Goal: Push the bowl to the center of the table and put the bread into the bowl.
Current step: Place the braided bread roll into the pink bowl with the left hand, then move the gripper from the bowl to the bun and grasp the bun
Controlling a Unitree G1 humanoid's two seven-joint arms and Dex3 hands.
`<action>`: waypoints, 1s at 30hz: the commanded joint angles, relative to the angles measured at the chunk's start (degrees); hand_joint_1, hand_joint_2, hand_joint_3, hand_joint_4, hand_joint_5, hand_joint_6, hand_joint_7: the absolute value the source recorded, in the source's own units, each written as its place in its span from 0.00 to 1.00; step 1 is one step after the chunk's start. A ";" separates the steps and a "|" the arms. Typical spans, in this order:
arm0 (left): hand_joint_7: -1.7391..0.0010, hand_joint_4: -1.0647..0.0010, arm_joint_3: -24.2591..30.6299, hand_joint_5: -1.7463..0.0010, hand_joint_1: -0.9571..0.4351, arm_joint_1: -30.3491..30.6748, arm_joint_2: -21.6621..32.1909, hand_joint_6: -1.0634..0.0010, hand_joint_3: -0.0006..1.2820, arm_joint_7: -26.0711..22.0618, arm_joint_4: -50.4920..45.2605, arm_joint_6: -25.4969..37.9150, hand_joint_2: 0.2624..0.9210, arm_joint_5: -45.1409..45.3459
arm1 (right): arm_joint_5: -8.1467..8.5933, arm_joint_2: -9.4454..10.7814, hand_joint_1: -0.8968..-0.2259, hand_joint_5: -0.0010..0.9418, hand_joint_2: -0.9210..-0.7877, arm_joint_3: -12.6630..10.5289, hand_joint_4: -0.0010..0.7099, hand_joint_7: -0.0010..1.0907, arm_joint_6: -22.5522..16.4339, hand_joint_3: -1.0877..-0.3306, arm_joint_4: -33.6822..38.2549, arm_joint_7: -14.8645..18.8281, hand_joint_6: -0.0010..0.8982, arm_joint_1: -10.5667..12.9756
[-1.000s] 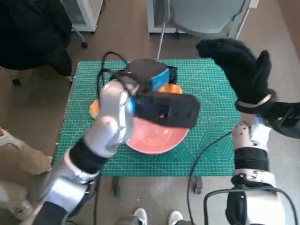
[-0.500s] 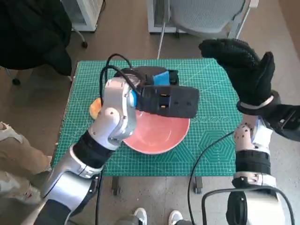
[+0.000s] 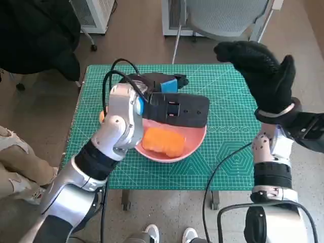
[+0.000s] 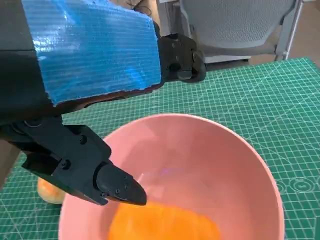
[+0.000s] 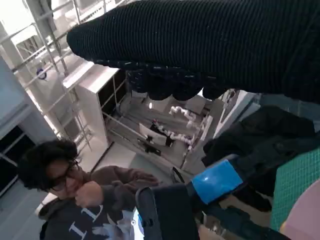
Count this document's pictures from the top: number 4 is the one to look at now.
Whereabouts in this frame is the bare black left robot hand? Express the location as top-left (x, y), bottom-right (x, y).
top-left (0, 0), bottom-right (207, 206)

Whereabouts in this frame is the pink bowl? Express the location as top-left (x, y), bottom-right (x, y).
top-left (57, 113), bottom-right (286, 240)

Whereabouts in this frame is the rectangular striped toy bread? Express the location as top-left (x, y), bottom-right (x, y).
top-left (107, 201), bottom-right (222, 240)

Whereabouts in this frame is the round toy bread bun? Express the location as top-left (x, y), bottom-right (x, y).
top-left (36, 176), bottom-right (66, 205)

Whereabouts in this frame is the grey mesh chair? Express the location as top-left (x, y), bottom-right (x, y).
top-left (178, 0), bottom-right (305, 63)

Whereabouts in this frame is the green cutting mat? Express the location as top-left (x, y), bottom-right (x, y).
top-left (0, 57), bottom-right (320, 240)

